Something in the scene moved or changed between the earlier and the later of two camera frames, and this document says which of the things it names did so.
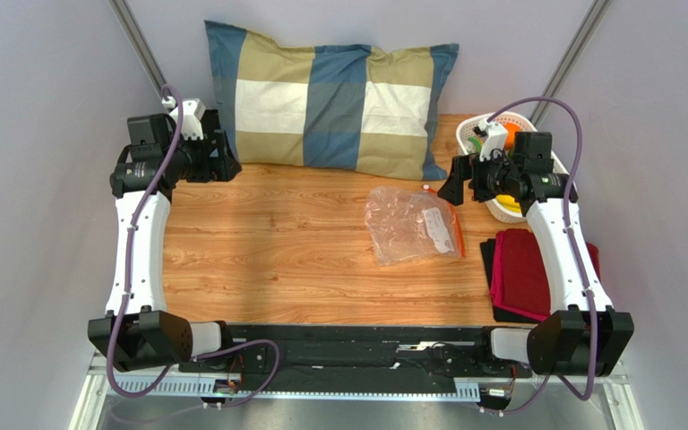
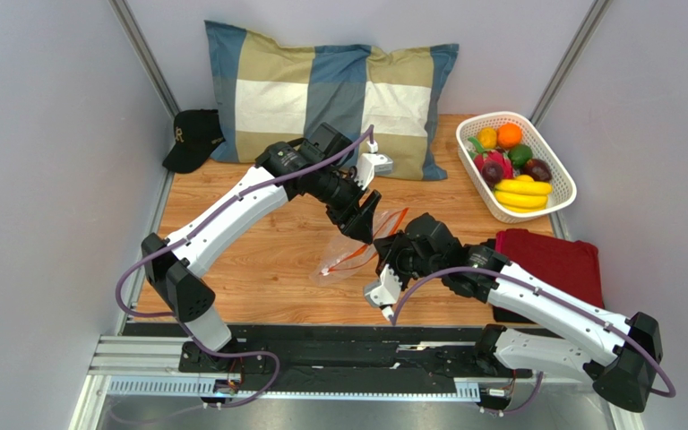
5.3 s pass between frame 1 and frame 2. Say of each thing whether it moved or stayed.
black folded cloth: stayed
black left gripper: moved
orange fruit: stayed
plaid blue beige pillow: stayed
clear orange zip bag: moved
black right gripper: moved
